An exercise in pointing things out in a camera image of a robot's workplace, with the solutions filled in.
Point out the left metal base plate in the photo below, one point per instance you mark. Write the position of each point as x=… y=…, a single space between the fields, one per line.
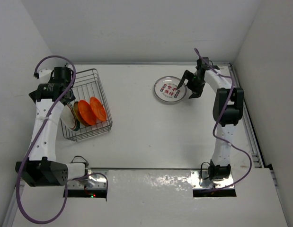
x=94 y=181

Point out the metal base plate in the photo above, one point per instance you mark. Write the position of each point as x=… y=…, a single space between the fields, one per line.
x=200 y=184
x=94 y=181

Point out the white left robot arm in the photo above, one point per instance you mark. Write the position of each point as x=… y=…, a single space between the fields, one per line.
x=40 y=168

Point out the white plate red characters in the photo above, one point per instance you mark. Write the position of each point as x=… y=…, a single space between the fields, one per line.
x=170 y=91

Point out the metal wire dish rack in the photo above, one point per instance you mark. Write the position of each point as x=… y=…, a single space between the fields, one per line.
x=87 y=85

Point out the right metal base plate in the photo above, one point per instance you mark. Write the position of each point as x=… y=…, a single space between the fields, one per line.
x=200 y=184

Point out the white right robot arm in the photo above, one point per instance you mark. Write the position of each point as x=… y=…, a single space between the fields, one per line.
x=227 y=111

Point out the small orange plate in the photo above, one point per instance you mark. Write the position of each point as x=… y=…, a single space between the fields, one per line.
x=98 y=109

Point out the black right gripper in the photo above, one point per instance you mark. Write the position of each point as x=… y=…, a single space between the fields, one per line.
x=197 y=91

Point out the white plate green red rim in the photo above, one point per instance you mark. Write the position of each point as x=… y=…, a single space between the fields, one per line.
x=69 y=119

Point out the large orange plate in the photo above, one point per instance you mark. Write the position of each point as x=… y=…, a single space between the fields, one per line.
x=86 y=112

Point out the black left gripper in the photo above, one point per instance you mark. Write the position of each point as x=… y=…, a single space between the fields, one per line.
x=67 y=102

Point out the olive brown plate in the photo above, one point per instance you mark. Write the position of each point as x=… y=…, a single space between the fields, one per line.
x=77 y=113

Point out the white front foam board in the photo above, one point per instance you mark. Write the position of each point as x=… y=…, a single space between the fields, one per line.
x=150 y=198

